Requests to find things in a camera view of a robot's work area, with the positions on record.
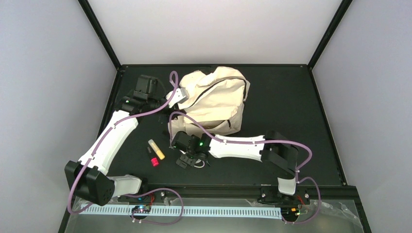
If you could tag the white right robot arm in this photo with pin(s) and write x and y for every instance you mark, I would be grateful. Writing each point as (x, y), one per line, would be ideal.
(270, 149)

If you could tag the light blue slotted cable duct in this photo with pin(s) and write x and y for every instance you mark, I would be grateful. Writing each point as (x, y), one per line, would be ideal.
(187, 211)

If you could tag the pink and black highlighter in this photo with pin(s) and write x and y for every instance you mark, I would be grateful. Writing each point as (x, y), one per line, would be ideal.
(152, 156)

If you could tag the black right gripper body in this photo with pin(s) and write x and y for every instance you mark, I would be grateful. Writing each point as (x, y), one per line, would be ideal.
(190, 161)

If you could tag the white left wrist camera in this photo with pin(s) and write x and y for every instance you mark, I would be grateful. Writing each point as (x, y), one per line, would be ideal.
(180, 96)

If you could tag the yellow highlighter pen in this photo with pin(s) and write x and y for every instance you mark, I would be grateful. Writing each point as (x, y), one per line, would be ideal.
(156, 149)

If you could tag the white charger with cable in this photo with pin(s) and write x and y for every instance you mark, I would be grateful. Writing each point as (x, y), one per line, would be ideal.
(199, 164)

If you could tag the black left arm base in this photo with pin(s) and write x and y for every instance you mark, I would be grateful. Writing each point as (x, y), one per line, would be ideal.
(144, 196)

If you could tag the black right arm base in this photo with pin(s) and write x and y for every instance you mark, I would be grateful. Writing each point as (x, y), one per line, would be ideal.
(270, 195)

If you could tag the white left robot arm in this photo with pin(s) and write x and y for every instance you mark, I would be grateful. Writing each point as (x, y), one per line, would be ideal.
(88, 177)

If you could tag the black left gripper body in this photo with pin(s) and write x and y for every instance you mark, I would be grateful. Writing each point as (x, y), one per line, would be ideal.
(166, 116)

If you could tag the cream canvas backpack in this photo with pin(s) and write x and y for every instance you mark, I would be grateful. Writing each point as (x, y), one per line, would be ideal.
(215, 102)

